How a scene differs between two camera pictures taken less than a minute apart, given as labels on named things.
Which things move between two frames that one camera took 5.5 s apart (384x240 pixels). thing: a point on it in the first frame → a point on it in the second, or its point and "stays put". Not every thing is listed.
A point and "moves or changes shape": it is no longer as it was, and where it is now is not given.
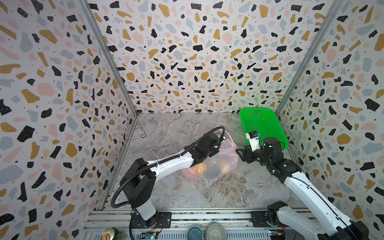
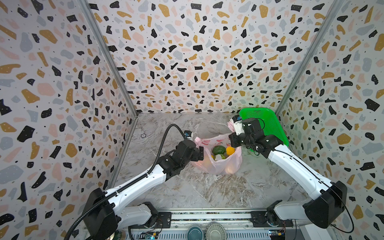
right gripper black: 247,154 → 234,139
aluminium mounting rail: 237,223 stays put
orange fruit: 193,170 → 230,150
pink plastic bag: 223,162 moves or changes shape
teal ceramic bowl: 195,232 stays put
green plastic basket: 265,121 stays put
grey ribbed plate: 215,231 stays put
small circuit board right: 276,234 stays put
